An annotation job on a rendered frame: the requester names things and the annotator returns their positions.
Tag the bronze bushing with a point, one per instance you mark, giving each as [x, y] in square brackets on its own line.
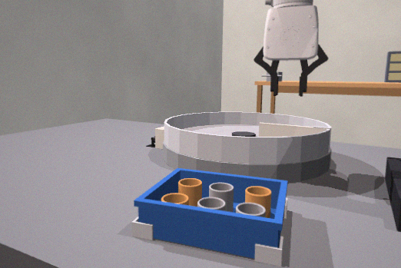
[193, 189]
[176, 198]
[261, 199]

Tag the blue open-top crate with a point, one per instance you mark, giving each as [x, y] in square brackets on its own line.
[223, 231]

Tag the grey metal bushing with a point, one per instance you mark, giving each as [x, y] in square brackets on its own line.
[252, 209]
[227, 195]
[212, 202]

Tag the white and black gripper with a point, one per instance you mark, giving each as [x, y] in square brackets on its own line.
[291, 33]

